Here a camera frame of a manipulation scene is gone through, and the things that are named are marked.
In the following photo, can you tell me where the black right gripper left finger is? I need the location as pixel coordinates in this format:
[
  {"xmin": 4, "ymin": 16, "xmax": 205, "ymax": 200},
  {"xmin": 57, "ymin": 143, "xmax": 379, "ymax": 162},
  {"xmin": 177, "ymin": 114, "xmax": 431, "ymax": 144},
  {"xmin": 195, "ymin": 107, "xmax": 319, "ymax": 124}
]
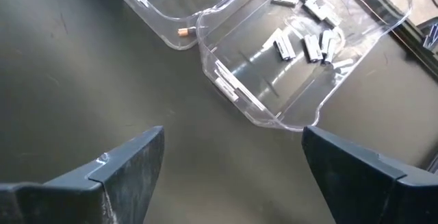
[{"xmin": 0, "ymin": 125, "xmax": 166, "ymax": 224}]

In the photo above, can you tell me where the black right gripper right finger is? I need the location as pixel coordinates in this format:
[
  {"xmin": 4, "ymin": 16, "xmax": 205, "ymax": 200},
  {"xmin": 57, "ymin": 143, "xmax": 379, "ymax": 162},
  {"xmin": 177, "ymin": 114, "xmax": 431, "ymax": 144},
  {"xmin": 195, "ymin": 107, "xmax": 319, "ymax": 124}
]
[{"xmin": 302, "ymin": 125, "xmax": 438, "ymax": 224}]

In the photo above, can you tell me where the clear plastic bin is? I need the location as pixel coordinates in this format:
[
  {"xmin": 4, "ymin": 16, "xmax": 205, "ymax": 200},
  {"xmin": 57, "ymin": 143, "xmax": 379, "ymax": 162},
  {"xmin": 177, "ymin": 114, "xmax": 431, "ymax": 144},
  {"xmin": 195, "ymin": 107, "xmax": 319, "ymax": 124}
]
[
  {"xmin": 196, "ymin": 0, "xmax": 414, "ymax": 133},
  {"xmin": 109, "ymin": 0, "xmax": 266, "ymax": 51}
]

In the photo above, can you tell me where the black and copper battery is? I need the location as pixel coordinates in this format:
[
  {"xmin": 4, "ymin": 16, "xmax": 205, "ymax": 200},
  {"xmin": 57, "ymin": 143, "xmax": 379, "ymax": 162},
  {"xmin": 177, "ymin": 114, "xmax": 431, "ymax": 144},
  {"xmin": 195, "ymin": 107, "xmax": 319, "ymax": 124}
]
[{"xmin": 177, "ymin": 26, "xmax": 198, "ymax": 38}]

